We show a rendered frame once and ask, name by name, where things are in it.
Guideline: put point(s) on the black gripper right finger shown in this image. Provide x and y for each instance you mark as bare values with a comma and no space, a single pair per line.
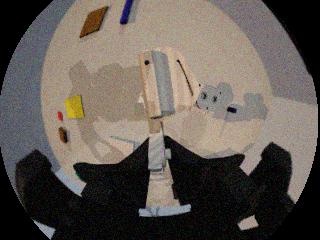
190,172

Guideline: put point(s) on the brown flat plate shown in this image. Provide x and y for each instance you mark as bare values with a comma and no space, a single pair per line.
93,22

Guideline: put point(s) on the yellow flat plate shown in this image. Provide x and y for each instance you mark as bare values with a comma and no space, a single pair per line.
74,107

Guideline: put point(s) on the brown rectangular block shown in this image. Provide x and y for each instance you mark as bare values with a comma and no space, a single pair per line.
63,135

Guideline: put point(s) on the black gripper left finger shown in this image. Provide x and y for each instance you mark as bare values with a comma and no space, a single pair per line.
130,175

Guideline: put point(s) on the dark blue flat bar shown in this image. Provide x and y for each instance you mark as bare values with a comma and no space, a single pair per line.
126,10

